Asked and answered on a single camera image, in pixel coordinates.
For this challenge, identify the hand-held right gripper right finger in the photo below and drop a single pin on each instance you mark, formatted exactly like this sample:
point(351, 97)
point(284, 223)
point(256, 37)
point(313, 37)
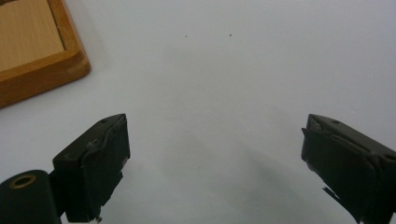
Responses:
point(348, 165)

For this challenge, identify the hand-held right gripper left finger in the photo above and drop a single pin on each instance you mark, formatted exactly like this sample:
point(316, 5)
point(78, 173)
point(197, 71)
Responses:
point(93, 168)

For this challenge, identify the wooden tray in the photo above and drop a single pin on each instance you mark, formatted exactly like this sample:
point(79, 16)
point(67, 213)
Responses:
point(28, 40)

